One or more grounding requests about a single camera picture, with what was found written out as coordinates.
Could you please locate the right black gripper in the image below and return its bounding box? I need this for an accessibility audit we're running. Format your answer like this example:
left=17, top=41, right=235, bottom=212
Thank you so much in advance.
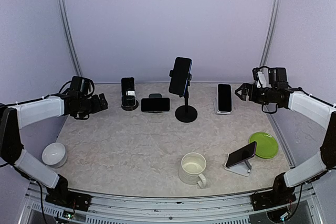
left=235, top=82, right=277, bottom=104

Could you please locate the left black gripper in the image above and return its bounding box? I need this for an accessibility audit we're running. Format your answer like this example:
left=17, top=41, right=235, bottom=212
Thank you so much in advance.
left=78, top=92, right=108, bottom=119

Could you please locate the black phone white edge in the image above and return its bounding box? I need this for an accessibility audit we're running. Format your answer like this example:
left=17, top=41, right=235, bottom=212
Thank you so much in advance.
left=121, top=77, right=135, bottom=97

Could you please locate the grey round-base phone stand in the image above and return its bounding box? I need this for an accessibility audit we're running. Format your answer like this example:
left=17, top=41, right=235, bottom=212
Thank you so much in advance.
left=121, top=90, right=139, bottom=111

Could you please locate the black phone landscape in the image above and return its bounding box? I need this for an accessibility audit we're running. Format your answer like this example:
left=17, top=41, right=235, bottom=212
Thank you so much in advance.
left=141, top=98, right=170, bottom=113

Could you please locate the dark grey phone stand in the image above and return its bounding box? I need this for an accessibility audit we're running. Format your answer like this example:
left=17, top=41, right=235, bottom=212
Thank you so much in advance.
left=147, top=93, right=164, bottom=113

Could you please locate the black phone blue edge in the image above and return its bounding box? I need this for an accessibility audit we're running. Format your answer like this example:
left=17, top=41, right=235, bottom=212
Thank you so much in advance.
left=169, top=57, right=192, bottom=96

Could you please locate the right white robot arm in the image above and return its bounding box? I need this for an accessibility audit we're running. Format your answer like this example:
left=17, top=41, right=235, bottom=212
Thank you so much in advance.
left=235, top=81, right=335, bottom=206

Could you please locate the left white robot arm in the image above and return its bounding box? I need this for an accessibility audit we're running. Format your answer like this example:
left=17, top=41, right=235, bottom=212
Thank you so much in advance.
left=1, top=93, right=108, bottom=206

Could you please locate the black phone white case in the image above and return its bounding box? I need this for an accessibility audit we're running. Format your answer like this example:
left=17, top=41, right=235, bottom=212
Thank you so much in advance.
left=217, top=83, right=232, bottom=113

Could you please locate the white upright phone stand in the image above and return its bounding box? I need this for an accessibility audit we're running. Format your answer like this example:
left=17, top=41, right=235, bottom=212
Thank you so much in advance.
left=213, top=98, right=234, bottom=115

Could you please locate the purple phone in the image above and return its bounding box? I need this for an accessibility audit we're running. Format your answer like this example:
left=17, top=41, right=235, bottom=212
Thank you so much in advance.
left=225, top=141, right=257, bottom=168

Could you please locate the tall black clamp stand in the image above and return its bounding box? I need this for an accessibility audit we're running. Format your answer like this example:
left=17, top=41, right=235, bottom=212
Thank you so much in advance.
left=169, top=68, right=197, bottom=123

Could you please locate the white folding phone stand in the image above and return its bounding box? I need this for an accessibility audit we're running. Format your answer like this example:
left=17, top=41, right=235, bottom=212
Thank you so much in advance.
left=224, top=160, right=252, bottom=177

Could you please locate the green plate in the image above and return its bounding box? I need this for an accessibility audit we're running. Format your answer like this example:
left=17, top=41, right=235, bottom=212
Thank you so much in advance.
left=249, top=132, right=279, bottom=159

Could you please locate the white bowl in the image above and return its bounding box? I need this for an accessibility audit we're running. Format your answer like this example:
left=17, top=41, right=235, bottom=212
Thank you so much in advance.
left=42, top=142, right=67, bottom=168

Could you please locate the white ribbed mug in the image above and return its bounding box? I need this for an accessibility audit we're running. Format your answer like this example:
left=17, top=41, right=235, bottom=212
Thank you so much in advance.
left=178, top=152, right=207, bottom=188

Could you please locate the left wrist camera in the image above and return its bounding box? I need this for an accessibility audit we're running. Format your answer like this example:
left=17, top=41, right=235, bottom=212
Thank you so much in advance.
left=69, top=76, right=95, bottom=95

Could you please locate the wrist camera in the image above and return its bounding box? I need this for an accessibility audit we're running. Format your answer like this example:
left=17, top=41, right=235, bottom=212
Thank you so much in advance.
left=69, top=76, right=95, bottom=95
left=268, top=67, right=287, bottom=86

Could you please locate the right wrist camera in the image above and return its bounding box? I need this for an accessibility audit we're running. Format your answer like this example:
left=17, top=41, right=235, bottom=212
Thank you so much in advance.
left=268, top=67, right=287, bottom=86

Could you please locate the right aluminium frame post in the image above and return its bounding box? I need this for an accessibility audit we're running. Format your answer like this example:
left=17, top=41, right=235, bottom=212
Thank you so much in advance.
left=259, top=0, right=281, bottom=67

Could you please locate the aluminium frame post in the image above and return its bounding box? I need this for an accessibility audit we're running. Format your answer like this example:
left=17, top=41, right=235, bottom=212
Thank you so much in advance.
left=57, top=0, right=83, bottom=77
left=259, top=0, right=281, bottom=67

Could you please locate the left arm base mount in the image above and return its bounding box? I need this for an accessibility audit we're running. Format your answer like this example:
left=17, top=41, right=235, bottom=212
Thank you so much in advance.
left=45, top=191, right=92, bottom=212

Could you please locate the front aluminium rail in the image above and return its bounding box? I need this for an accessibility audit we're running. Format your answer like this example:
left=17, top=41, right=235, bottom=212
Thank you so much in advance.
left=18, top=180, right=322, bottom=224

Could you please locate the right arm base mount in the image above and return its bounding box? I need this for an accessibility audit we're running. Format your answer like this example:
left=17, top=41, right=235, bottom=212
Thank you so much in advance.
left=250, top=190, right=297, bottom=211

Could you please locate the left aluminium frame post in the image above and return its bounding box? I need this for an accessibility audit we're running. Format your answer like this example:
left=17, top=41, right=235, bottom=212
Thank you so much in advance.
left=57, top=0, right=83, bottom=77

